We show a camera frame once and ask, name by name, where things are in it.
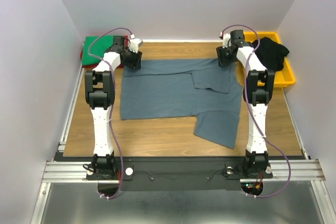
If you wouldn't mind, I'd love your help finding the blue-grey t-shirt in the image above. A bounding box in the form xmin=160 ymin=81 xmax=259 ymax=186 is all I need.
xmin=120 ymin=58 xmax=242 ymax=149

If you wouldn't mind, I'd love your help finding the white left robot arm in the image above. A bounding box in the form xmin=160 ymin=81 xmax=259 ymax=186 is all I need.
xmin=85 ymin=34 xmax=143 ymax=179

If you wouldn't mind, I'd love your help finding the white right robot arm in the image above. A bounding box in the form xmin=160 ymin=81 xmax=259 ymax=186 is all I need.
xmin=216 ymin=30 xmax=275 ymax=177

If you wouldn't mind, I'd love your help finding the folded red t-shirt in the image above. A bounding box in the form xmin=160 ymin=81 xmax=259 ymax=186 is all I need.
xmin=79 ymin=35 xmax=129 ymax=69

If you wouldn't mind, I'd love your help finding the folded green t-shirt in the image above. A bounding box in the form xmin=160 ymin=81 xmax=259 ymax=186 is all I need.
xmin=81 ymin=35 xmax=114 ymax=68

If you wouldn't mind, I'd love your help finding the black crumpled t-shirt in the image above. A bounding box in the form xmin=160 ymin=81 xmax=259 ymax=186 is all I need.
xmin=255 ymin=37 xmax=290 ymax=72

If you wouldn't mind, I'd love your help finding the yellow plastic bin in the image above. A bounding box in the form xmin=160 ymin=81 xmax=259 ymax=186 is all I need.
xmin=236 ymin=31 xmax=296 ymax=88

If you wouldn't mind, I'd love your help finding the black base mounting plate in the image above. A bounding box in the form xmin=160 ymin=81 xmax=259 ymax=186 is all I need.
xmin=83 ymin=157 xmax=272 ymax=193

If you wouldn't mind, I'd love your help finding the small electronics board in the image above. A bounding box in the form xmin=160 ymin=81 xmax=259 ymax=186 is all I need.
xmin=240 ymin=182 xmax=263 ymax=195

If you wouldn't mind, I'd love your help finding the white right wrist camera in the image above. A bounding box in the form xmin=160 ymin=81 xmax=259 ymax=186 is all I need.
xmin=219 ymin=31 xmax=231 ymax=48

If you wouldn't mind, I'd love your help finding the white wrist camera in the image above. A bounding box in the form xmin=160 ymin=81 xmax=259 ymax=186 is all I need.
xmin=128 ymin=34 xmax=143 ymax=53
xmin=219 ymin=31 xmax=231 ymax=48

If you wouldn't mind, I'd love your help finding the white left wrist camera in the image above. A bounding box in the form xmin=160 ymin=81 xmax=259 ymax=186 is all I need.
xmin=128 ymin=34 xmax=143 ymax=53

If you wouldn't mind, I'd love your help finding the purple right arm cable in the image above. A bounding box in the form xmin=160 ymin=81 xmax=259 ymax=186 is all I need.
xmin=219 ymin=24 xmax=292 ymax=200

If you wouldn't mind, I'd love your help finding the aluminium extrusion rail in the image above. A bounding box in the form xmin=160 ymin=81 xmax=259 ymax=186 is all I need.
xmin=270 ymin=152 xmax=327 ymax=182

